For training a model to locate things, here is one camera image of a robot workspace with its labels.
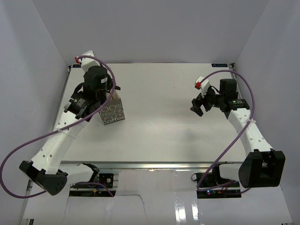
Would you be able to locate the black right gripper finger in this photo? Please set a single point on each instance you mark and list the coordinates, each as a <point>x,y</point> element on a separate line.
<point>196,106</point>
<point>207,107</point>

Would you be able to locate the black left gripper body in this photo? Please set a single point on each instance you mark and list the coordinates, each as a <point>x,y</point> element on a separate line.
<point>110,84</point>

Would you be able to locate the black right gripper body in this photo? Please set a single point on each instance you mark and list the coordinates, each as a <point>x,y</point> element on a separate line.
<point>212,98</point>

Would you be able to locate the grey white paper coffee bag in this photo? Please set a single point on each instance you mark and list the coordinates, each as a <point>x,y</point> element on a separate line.
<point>113,110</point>

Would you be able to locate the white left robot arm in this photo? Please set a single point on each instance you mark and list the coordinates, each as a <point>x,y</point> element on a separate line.
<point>44,168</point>

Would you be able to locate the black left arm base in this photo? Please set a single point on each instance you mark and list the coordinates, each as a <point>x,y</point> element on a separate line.
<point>104,178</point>

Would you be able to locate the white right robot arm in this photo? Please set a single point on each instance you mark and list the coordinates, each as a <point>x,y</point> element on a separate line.
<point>263,166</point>

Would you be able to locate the blue corner label right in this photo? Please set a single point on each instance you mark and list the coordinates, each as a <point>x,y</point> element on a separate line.
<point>219,65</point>

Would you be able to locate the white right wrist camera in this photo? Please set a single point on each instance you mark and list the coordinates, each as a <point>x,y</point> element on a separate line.
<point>202,84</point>

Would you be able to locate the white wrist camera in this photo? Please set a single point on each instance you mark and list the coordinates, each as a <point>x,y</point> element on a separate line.
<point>86,63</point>
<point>202,84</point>

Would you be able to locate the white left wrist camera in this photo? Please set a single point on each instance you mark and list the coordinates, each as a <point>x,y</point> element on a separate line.
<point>86,63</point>

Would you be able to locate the aluminium front rail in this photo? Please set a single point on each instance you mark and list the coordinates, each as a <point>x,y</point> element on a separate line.
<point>151,165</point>

